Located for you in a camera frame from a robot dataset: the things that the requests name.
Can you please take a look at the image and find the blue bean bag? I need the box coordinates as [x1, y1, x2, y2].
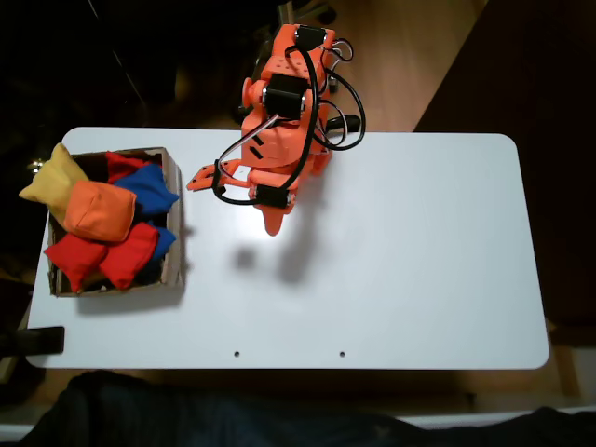
[114, 162, 181, 217]
[148, 225, 178, 266]

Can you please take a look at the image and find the cardboard box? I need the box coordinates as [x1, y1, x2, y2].
[47, 146, 185, 299]

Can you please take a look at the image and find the red bean bag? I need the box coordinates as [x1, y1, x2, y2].
[99, 222, 160, 291]
[44, 231, 109, 294]
[104, 151, 151, 185]

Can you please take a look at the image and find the yellow bean bag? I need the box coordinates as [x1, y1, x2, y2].
[18, 142, 92, 225]

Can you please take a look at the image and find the grey metal stand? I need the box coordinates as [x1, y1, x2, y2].
[275, 0, 337, 25]

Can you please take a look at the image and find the person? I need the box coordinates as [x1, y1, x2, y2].
[20, 370, 596, 447]

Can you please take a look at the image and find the white servo wire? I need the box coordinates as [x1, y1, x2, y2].
[214, 115, 281, 165]

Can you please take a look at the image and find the orange camera mount plate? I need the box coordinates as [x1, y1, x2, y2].
[185, 158, 252, 195]

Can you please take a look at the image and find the thick black cable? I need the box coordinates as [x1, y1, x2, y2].
[211, 44, 368, 206]

